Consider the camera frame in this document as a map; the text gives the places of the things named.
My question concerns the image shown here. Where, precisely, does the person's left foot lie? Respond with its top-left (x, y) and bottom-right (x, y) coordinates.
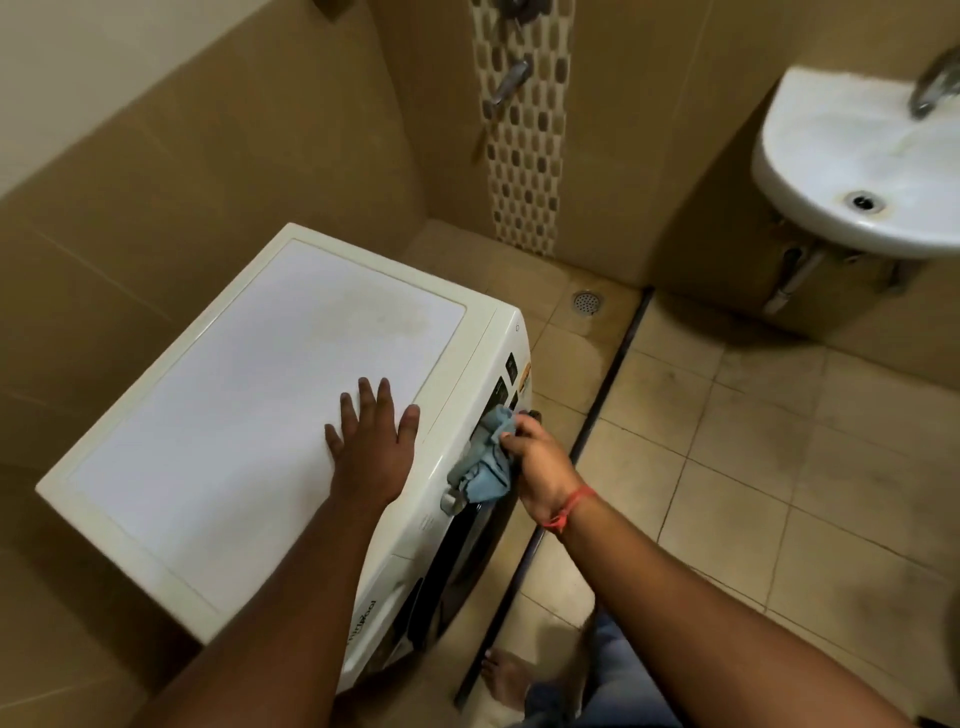
top-left (479, 648), bottom-right (538, 712)

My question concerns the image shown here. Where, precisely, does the blue cloth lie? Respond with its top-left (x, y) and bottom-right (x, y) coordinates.
top-left (440, 404), bottom-right (520, 517)

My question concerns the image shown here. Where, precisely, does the person's right forearm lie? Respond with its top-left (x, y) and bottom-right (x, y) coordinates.
top-left (551, 494), bottom-right (913, 728)

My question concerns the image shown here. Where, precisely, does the person's right hand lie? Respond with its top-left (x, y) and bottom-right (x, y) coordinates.
top-left (498, 413), bottom-right (590, 526)

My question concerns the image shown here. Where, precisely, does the person's left hand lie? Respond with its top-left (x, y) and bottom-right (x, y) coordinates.
top-left (323, 377), bottom-right (421, 511)

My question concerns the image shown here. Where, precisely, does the white washing machine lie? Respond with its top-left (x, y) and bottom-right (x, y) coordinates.
top-left (35, 222), bottom-right (543, 695)

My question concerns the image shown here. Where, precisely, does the chrome sink faucet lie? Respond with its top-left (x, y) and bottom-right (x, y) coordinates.
top-left (908, 44), bottom-right (960, 121)

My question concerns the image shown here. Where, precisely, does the red thread wristband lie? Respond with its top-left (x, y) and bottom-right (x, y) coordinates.
top-left (541, 485), bottom-right (600, 535)

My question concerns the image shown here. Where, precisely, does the white ceramic sink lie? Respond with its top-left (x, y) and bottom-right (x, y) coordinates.
top-left (751, 65), bottom-right (960, 261)

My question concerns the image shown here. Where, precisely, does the person's left forearm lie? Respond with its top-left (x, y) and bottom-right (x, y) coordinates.
top-left (131, 494), bottom-right (391, 728)

